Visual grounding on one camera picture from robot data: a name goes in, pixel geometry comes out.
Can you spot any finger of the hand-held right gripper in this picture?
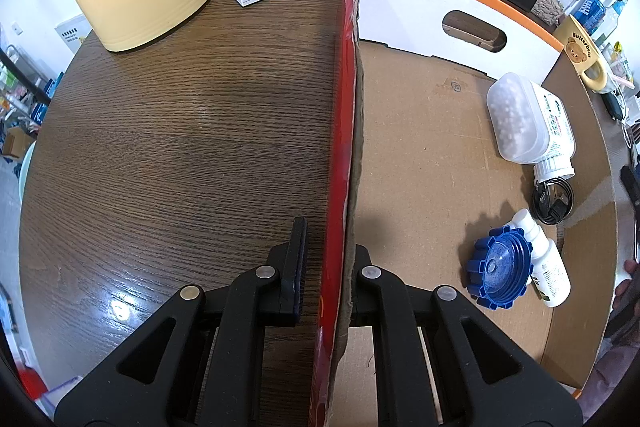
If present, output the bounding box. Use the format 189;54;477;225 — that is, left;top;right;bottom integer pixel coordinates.
620;164;640;210

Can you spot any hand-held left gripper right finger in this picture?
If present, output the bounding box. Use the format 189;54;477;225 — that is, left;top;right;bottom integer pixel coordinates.
350;244;583;427

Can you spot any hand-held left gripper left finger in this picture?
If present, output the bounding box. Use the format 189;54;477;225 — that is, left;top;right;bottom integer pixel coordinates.
54;217;308;427

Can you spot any black cable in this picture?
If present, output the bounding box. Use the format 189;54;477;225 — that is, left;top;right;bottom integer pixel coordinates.
531;177;576;225

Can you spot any white labelled spray bottle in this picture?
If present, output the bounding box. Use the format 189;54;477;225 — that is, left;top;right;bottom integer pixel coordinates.
510;208;572;308

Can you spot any large translucent labelled bottle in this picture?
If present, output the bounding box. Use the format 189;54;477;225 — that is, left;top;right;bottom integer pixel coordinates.
486;73;577;185

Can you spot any red cardboard box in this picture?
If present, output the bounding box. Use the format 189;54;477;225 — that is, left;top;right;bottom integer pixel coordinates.
307;0;623;427

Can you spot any person's right hand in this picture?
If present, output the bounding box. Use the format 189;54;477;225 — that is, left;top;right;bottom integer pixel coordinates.
614;258;640;303

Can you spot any dark blue pouch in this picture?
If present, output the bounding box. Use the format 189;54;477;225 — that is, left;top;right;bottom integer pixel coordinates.
602;89;628;120

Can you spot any blue plastic lid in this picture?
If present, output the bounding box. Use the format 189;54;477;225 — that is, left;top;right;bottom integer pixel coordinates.
466;227;532;310

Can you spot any yellow bear mug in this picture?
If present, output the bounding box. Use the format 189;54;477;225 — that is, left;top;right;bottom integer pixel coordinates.
557;16;610;94

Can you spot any clear bottle blue label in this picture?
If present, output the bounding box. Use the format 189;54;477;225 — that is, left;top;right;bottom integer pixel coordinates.
595;0;628;42

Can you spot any blue drink can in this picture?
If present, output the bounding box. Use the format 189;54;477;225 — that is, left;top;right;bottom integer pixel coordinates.
571;0;608;35

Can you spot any clear food storage container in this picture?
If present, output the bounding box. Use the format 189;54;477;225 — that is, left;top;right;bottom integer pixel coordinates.
530;0;576;28

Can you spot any cluttered storage shelf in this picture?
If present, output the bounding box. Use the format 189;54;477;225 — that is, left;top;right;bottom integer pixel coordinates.
0;22;68;168

